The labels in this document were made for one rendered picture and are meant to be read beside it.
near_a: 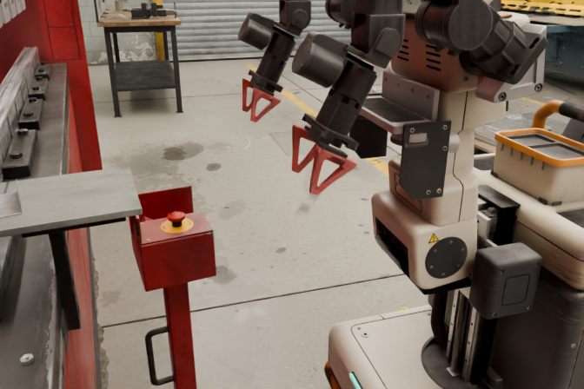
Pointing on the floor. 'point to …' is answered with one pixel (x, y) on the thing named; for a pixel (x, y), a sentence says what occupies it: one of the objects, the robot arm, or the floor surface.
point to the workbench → (125, 72)
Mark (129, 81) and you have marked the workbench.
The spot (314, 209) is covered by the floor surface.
